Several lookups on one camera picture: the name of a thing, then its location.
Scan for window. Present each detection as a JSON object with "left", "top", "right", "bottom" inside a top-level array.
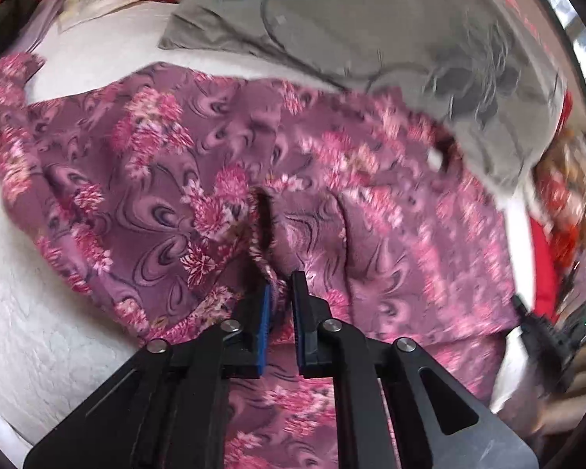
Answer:
[{"left": 522, "top": 0, "right": 586, "bottom": 123}]

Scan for plastic-wrapped orange items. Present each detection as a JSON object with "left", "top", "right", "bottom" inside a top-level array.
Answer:
[{"left": 534, "top": 127, "right": 586, "bottom": 265}]

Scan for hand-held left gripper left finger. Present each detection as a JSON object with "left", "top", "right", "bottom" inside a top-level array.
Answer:
[{"left": 23, "top": 277, "right": 274, "bottom": 469}]

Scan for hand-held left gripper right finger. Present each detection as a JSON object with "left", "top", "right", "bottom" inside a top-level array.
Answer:
[{"left": 291, "top": 271, "right": 538, "bottom": 469}]

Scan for purple floral garment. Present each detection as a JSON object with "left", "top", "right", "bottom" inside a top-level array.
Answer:
[{"left": 0, "top": 53, "right": 531, "bottom": 469}]

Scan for red cushion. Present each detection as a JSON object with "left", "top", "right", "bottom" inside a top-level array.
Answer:
[{"left": 530, "top": 215, "right": 568, "bottom": 324}]

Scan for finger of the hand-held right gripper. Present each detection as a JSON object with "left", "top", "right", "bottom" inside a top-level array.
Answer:
[{"left": 513, "top": 295, "right": 538, "bottom": 328}]

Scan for grey embroidered flower pillow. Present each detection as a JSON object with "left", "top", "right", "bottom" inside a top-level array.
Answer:
[{"left": 159, "top": 0, "right": 567, "bottom": 201}]

